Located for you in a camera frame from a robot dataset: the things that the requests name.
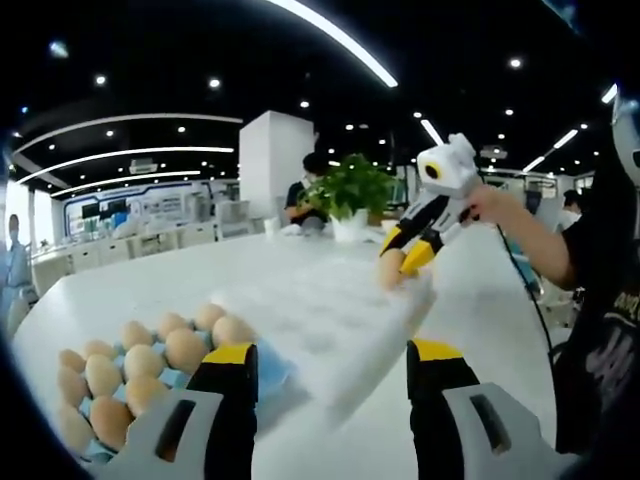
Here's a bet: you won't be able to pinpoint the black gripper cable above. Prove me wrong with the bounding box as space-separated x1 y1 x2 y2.
494 222 556 361

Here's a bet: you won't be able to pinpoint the person's right hand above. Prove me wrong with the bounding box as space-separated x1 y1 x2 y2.
462 185 512 226

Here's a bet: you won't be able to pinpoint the white worn device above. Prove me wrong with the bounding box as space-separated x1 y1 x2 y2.
610 84 640 187

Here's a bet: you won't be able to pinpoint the white rolling chair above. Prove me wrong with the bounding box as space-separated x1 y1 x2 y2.
519 254 584 331

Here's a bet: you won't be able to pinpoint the group of brown eggs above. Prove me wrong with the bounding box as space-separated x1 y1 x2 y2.
56 302 259 454

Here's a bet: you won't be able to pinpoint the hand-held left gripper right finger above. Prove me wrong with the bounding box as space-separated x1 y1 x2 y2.
406 338 576 480

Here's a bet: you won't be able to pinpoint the white foam egg block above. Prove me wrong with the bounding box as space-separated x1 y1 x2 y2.
209 257 436 431

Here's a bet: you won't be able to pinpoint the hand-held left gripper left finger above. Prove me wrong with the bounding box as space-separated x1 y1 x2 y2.
122 342 260 480

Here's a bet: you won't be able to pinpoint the blue egg tray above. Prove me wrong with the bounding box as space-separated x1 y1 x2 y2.
74 319 301 464

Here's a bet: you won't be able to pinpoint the row of white cabinets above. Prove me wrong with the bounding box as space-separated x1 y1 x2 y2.
32 219 274 284

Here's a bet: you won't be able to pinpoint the long ceiling light strip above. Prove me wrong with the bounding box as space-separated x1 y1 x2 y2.
264 0 400 89

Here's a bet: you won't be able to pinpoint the white table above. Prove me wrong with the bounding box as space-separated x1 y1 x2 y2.
9 227 559 480

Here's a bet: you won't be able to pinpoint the person's black printed shirt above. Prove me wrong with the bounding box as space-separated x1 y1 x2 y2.
552 164 640 456

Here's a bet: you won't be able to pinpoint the blue trimmed display shelves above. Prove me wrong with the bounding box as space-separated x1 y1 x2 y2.
62 179 241 236

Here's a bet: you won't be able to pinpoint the single brown egg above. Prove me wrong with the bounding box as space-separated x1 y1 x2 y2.
377 249 407 290

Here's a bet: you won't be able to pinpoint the green potted plant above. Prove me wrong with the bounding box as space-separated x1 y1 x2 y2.
302 153 401 244

